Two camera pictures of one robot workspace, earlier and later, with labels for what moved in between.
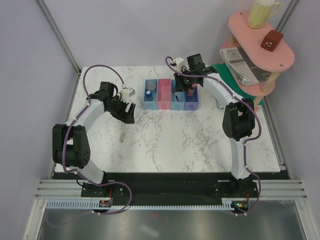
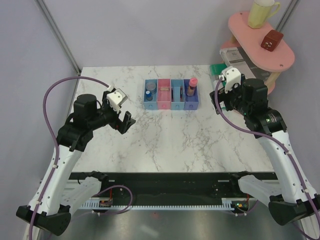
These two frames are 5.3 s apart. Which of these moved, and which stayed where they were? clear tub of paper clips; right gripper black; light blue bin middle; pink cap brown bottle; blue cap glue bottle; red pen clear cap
Moved: right gripper black; red pen clear cap
Stayed: pink cap brown bottle; blue cap glue bottle; clear tub of paper clips; light blue bin middle
